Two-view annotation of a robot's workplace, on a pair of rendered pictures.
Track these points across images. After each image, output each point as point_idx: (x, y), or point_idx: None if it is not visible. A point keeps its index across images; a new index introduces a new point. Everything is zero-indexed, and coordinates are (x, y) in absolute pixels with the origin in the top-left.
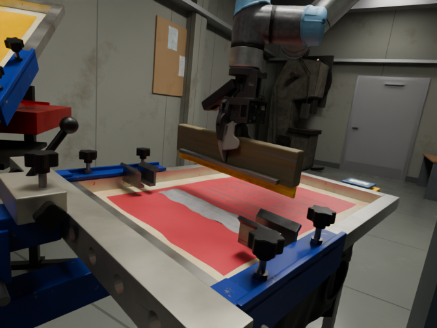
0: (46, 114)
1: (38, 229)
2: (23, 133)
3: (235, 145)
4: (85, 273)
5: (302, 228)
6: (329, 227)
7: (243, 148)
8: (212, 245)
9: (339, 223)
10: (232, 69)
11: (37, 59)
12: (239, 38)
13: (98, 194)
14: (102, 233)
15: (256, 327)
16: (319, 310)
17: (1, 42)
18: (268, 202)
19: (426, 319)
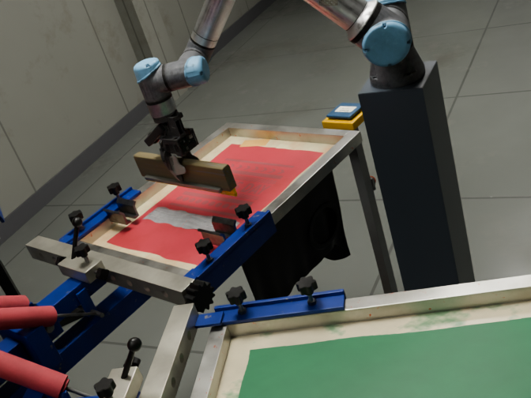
0: None
1: (95, 282)
2: None
3: (183, 171)
4: (126, 294)
5: (258, 208)
6: (268, 205)
7: (190, 170)
8: (193, 249)
9: (278, 197)
10: (155, 120)
11: None
12: (149, 100)
13: (99, 242)
14: (128, 272)
15: (212, 283)
16: (317, 255)
17: None
18: (239, 187)
19: (390, 230)
